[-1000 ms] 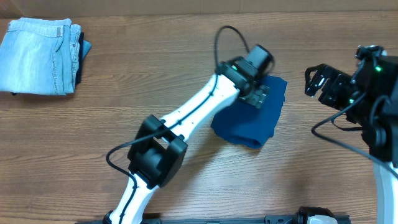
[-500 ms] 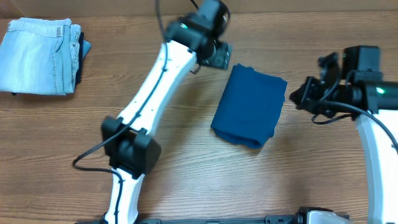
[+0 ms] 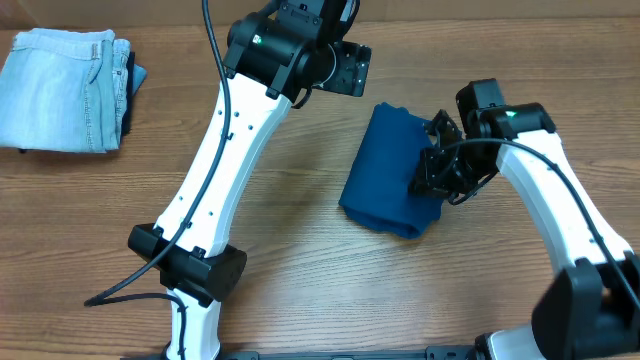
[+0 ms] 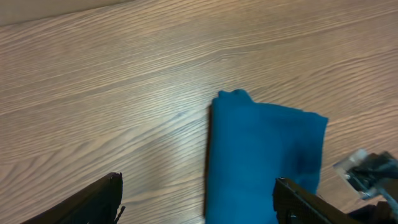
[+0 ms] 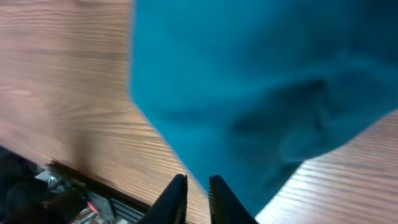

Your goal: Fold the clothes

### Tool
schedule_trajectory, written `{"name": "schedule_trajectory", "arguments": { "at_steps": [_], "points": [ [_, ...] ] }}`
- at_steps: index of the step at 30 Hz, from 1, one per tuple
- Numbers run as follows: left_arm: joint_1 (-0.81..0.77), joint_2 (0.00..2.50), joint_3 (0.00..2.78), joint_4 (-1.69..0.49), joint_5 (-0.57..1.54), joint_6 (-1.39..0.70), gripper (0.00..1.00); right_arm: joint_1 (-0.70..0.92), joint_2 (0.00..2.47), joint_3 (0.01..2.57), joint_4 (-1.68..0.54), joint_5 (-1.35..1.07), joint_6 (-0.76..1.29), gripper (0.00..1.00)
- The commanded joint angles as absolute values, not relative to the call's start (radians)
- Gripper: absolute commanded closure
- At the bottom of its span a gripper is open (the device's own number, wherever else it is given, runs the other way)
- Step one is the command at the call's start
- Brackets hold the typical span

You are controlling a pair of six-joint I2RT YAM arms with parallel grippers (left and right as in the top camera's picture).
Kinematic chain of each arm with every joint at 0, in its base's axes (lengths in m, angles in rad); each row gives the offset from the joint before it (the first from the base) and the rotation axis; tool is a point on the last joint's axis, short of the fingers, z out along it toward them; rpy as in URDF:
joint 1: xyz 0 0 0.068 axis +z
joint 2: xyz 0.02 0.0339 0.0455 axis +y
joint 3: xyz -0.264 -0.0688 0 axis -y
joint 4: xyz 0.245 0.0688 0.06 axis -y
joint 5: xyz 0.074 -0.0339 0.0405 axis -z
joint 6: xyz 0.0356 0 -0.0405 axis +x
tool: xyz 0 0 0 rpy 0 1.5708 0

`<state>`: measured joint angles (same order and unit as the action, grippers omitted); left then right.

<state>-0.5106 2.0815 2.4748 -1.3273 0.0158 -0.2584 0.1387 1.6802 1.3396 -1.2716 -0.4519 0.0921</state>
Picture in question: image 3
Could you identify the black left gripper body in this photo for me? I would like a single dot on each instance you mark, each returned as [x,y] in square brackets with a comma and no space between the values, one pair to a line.
[347,68]

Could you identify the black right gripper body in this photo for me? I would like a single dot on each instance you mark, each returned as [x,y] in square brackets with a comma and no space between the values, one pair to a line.
[432,170]

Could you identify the dark blue polo shirt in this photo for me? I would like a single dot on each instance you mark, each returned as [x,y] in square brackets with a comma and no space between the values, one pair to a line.
[376,194]

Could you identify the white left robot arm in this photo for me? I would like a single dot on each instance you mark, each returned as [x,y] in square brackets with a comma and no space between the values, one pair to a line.
[275,58]

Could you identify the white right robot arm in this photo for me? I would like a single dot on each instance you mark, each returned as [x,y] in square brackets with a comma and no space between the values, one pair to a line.
[591,309]

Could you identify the folded dark navy garment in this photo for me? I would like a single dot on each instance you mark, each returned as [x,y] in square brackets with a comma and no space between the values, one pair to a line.
[136,76]

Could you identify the folded light blue jeans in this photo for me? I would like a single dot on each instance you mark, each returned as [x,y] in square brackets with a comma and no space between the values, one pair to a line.
[65,91]

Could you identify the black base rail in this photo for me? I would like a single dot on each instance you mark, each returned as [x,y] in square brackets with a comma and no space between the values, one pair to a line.
[439,352]

